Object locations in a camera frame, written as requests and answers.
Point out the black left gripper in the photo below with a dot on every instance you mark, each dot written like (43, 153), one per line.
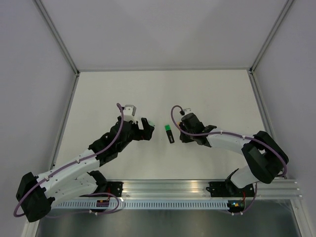
(145, 134)

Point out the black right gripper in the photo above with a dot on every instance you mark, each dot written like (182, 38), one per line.
(185, 139)

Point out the black green-tipped marker pen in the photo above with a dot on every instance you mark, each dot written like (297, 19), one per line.
(170, 136)

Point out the pale green highlighter pen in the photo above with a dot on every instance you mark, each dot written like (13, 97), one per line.
(151, 122)

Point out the green pen cap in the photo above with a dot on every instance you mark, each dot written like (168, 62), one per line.
(167, 127)

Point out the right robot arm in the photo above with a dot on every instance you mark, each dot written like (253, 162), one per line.
(264, 157)

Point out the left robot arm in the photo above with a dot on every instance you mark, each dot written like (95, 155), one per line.
(38, 194)

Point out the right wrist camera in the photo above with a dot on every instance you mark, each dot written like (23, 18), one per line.
(186, 111)

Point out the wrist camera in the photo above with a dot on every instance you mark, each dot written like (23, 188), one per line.
(129, 112)
(186, 111)

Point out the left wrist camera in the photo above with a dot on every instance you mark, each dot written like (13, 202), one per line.
(129, 112)

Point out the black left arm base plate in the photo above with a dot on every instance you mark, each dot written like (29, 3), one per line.
(115, 188)

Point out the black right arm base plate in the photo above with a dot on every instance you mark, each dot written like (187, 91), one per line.
(221, 189)

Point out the right aluminium frame post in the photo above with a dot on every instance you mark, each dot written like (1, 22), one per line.
(272, 33)

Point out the aluminium frame post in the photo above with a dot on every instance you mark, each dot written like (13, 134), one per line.
(272, 33)
(57, 37)

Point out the white slotted cable duct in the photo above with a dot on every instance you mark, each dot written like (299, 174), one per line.
(135, 204)

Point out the aluminium mounting rail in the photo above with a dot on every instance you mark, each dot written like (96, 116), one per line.
(196, 189)

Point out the left aluminium frame post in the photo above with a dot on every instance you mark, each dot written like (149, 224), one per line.
(57, 37)

